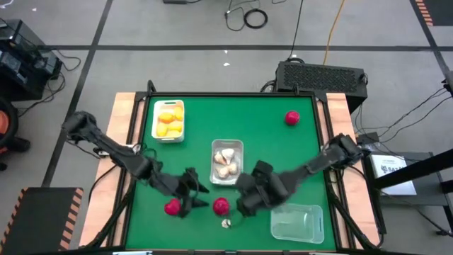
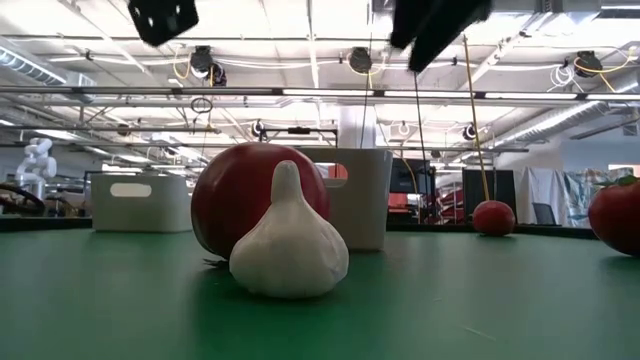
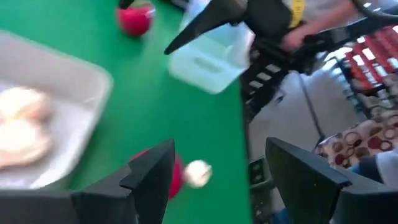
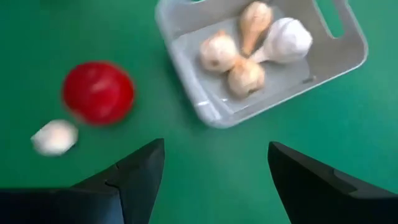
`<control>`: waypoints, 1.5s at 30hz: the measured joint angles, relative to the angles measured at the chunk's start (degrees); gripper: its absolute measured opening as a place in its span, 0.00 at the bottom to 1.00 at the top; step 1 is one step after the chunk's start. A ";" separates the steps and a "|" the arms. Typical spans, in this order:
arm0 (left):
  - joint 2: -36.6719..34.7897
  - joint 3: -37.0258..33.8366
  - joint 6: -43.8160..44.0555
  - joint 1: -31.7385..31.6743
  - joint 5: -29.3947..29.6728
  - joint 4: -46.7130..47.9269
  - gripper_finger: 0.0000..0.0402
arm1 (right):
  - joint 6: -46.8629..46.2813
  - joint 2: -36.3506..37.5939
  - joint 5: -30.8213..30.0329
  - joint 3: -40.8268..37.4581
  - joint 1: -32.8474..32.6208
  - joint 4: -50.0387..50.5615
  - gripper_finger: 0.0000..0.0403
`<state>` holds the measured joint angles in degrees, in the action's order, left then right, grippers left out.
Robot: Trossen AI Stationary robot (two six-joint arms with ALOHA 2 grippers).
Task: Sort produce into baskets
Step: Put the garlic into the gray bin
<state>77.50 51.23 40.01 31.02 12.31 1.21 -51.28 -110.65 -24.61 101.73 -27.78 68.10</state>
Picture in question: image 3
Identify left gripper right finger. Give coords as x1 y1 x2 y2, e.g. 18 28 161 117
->
266 136 352 224

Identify small dark green box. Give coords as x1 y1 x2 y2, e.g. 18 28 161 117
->
248 157 271 190

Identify small white garlic bulb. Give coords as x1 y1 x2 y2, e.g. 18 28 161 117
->
183 159 213 189

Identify person's hand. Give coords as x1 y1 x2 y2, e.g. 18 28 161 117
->
281 26 312 52

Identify circle-patterned cloth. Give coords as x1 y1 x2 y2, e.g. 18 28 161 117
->
315 114 398 169

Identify clear plastic basket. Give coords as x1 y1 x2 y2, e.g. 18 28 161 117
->
167 0 256 95

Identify red-striped rack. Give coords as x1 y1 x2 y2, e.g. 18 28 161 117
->
345 26 398 91

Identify beige bread rolls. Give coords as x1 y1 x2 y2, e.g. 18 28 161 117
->
0 119 52 169

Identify grey plastic basket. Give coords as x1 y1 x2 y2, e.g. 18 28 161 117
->
0 30 113 190

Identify green table mat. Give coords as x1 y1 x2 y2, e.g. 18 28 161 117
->
0 0 252 224

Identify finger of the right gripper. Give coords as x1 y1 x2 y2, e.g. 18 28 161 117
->
119 0 137 10
164 0 249 55

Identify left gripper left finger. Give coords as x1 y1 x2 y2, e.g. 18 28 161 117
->
119 139 177 224

